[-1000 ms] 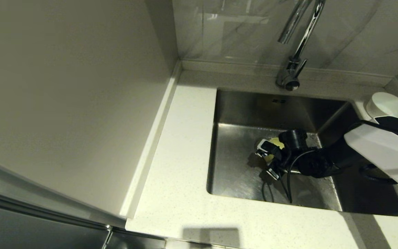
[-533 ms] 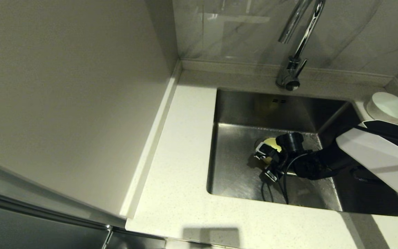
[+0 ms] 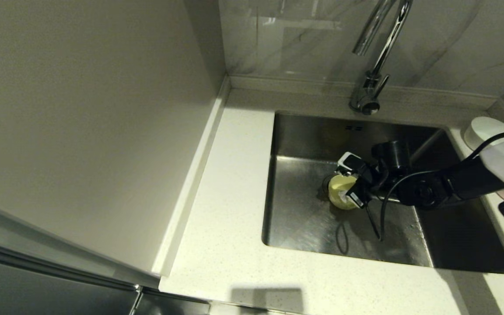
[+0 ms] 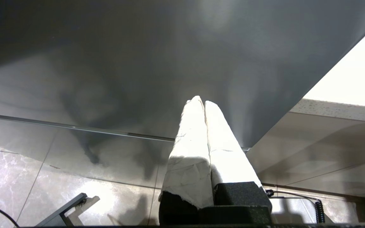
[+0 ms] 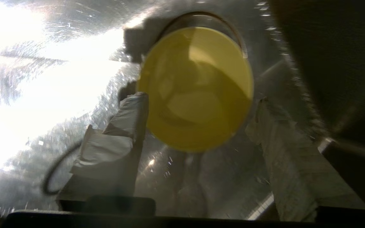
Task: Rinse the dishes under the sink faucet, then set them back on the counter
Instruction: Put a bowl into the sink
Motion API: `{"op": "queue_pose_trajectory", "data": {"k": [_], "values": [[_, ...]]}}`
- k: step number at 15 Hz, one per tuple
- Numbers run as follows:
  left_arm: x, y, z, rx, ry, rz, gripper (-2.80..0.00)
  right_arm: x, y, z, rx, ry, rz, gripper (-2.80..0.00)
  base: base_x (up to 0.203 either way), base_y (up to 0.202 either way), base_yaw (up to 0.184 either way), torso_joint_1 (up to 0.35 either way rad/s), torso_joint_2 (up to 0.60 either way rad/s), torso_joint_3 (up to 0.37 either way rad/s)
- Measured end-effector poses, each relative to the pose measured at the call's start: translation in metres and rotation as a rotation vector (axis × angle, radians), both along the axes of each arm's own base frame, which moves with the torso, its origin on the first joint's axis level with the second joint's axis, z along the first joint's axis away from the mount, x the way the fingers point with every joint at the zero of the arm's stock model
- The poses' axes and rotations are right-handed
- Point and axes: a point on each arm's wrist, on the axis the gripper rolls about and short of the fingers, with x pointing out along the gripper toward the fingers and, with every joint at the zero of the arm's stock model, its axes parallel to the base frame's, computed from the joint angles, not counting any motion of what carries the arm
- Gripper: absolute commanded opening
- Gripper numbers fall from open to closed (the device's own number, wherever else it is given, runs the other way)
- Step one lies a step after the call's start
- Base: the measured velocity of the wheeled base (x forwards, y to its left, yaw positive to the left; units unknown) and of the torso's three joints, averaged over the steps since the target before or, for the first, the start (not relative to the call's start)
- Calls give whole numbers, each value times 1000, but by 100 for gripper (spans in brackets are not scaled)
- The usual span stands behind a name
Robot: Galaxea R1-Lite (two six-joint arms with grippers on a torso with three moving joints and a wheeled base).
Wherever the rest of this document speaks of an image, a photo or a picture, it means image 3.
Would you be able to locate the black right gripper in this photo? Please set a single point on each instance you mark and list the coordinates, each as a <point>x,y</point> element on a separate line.
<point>376,179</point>

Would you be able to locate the yellow plastic bowl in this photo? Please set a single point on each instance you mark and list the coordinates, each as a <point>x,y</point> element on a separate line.
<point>339,192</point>

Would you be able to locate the white plastic bowl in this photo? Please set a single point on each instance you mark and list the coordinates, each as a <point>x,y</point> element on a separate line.
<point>486,129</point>

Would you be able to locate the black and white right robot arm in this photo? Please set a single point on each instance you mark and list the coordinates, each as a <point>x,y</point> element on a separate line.
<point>453,183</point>

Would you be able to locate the stainless steel sink basin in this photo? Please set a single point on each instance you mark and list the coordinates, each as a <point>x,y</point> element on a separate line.
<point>304,218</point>

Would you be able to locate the chrome gooseneck faucet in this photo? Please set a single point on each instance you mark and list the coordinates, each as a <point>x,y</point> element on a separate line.
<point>365,103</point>

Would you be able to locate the dark steel appliance door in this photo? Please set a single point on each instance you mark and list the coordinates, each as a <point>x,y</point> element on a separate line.
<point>37,288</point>

